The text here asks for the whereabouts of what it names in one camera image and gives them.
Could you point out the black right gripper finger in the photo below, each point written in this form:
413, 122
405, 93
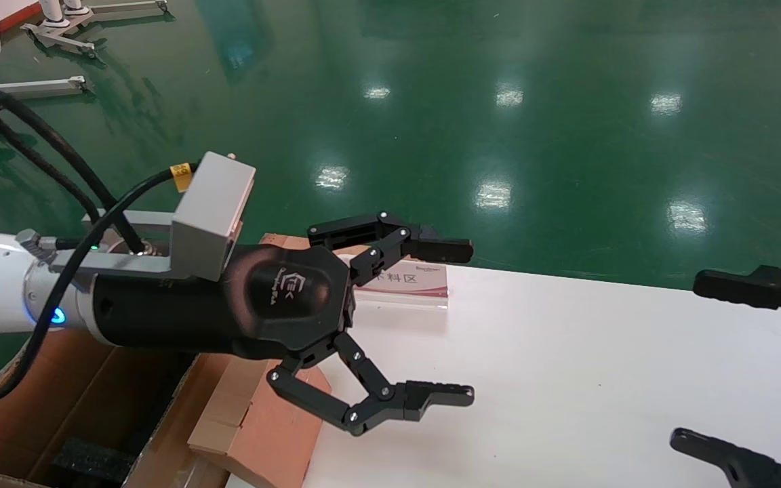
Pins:
763, 288
736, 461

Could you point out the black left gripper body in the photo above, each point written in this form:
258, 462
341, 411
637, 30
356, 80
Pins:
275, 298

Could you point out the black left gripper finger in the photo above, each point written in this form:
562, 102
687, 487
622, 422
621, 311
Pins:
390, 238
370, 400

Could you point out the small cardboard box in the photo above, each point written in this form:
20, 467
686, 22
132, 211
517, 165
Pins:
268, 434

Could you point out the large cardboard box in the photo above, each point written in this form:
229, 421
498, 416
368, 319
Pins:
58, 400

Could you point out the acrylic sign holder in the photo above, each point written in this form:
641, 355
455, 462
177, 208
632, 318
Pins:
411, 281

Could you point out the black foam block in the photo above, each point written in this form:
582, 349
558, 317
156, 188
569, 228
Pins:
92, 462

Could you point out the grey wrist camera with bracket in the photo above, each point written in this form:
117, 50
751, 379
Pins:
211, 210

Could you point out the white post stand base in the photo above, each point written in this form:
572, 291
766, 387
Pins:
58, 30

